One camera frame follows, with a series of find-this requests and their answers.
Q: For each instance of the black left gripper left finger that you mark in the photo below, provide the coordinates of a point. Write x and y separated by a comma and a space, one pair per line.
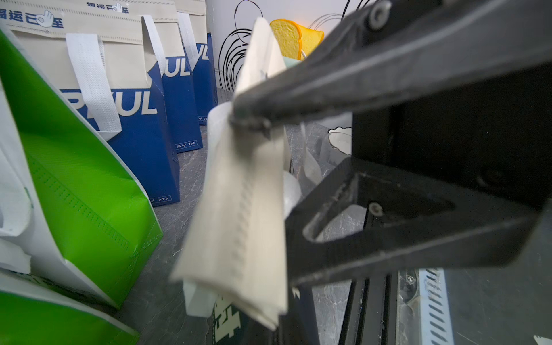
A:
392, 52

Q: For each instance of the green white bag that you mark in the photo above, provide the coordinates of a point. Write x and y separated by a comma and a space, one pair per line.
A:
72, 213
33, 314

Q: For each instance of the blue beige takeout bag front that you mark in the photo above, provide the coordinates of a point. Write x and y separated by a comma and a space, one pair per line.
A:
233, 265

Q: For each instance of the blue beige bag first row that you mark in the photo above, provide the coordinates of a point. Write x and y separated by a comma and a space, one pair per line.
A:
106, 66

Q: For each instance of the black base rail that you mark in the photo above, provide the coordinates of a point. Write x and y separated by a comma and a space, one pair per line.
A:
371, 313

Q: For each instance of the white scalloped plate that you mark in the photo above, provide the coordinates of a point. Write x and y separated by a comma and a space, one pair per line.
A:
341, 139

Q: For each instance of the blue beige bag back row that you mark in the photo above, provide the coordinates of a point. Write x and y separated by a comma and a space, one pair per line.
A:
192, 21

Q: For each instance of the grey slotted cable duct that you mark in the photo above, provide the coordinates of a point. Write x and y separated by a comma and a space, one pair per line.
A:
436, 325

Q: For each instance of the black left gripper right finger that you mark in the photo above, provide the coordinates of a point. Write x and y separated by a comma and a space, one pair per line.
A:
424, 223

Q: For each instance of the blue beige bag middle row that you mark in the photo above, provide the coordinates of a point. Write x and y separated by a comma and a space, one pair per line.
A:
166, 64

